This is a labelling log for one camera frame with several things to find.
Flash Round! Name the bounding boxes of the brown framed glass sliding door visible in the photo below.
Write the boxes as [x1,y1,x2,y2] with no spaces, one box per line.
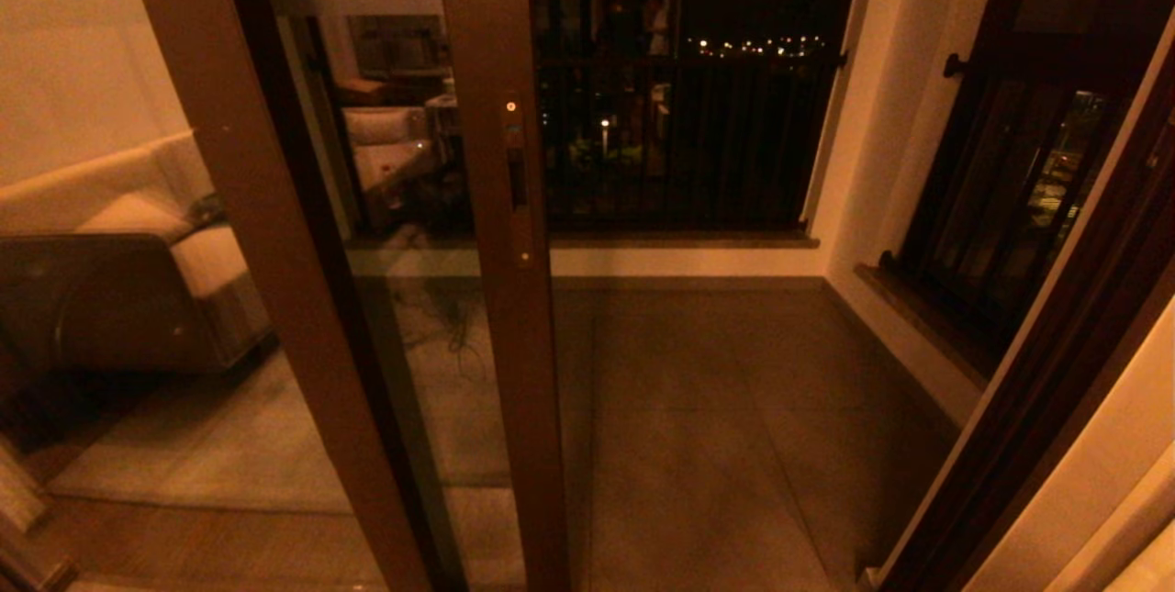
[220,0,575,592]

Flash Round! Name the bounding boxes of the dark metal balcony railing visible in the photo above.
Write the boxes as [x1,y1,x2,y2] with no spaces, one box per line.
[532,46,850,230]

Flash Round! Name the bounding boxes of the stone side window sill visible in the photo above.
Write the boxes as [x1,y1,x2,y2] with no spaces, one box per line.
[854,260,997,391]

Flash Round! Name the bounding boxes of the small dark object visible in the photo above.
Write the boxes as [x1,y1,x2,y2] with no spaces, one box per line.
[188,193,228,228]

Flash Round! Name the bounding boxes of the grey sofa with light cushions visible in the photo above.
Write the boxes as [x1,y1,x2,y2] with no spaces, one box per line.
[0,128,274,373]

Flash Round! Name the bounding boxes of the dark brown door jamb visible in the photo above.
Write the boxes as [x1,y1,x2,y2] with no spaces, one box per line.
[867,23,1175,592]

